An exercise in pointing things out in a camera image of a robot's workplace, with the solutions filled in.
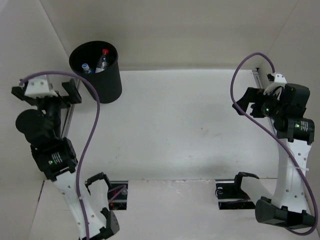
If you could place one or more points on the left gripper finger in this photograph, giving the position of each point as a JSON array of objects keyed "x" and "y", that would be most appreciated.
[
  {"x": 73, "y": 95},
  {"x": 19, "y": 92}
]

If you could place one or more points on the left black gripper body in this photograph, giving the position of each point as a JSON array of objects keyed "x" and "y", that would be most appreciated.
[{"x": 46, "y": 99}]

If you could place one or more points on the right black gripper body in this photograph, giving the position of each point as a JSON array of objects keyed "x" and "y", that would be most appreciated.
[{"x": 271, "y": 108}]

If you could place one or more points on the blue-label clear bottle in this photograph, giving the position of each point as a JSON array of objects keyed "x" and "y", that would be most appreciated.
[{"x": 86, "y": 69}]

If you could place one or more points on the red-capped red-label bottle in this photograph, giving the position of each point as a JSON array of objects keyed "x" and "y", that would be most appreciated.
[{"x": 103, "y": 61}]

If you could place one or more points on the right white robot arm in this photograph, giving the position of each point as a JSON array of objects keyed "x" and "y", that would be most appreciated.
[{"x": 285, "y": 104}]

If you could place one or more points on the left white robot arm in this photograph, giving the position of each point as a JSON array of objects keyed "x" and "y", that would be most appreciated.
[{"x": 56, "y": 158}]

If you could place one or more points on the black plastic waste bin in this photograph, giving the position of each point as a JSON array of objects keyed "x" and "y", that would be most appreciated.
[{"x": 106, "y": 83}]

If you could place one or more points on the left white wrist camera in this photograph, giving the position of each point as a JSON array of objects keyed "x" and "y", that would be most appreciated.
[{"x": 40, "y": 87}]

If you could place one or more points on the right aluminium frame rail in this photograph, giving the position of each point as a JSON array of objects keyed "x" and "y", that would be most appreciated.
[{"x": 259, "y": 84}]

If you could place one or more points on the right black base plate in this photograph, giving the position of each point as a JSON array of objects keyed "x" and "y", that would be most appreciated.
[{"x": 231, "y": 199}]

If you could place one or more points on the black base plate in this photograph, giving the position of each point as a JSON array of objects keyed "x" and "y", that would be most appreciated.
[
  {"x": 231, "y": 199},
  {"x": 117, "y": 195}
]

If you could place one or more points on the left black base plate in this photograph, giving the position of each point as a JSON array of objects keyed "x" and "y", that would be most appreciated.
[{"x": 117, "y": 195}]

